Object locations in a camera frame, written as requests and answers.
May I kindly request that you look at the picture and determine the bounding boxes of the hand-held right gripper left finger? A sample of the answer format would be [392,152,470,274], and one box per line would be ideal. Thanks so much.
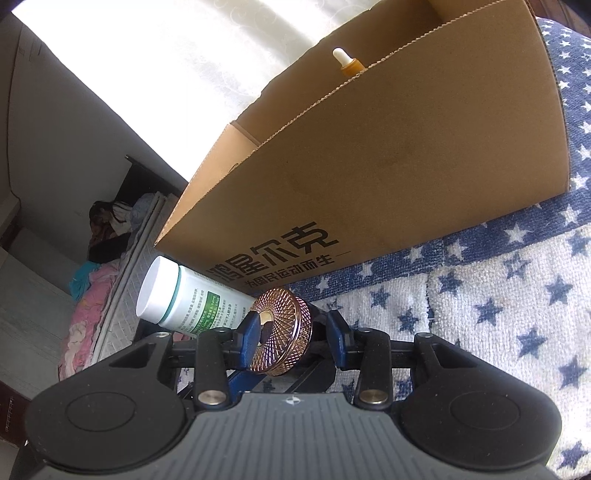
[108,311,266,409]

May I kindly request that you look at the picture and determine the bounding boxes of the pink cloth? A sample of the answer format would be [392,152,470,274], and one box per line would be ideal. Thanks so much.
[60,263,121,370]

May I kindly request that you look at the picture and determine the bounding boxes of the grey quilted mattress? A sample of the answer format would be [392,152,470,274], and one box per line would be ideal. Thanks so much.
[92,194,195,370]

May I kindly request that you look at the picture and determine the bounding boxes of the teal cloth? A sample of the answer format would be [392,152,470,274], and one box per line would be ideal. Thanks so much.
[69,261,100,298]

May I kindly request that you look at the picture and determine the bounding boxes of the white bottle with green label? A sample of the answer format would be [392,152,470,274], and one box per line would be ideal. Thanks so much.
[135,256,257,337]

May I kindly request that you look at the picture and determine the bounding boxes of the round gold-lidded jar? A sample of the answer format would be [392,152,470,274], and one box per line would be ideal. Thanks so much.
[247,287,331,377]

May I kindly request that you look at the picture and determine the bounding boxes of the cardboard box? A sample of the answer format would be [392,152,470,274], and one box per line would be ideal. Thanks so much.
[154,0,573,298]

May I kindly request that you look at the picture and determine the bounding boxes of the orange dropper bottle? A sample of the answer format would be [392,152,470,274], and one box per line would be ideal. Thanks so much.
[332,47,368,77]

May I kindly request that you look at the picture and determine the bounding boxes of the dark clothes pile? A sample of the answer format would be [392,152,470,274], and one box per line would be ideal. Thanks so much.
[88,194,158,264]

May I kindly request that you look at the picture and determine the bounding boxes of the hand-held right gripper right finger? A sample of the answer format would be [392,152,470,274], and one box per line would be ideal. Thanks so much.
[325,311,481,409]

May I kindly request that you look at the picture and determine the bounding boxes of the blue and white star blanket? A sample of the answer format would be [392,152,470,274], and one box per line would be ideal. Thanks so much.
[175,18,591,472]

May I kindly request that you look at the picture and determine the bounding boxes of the dark wooden headboard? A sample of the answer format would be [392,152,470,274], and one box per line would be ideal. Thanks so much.
[124,154,185,201]

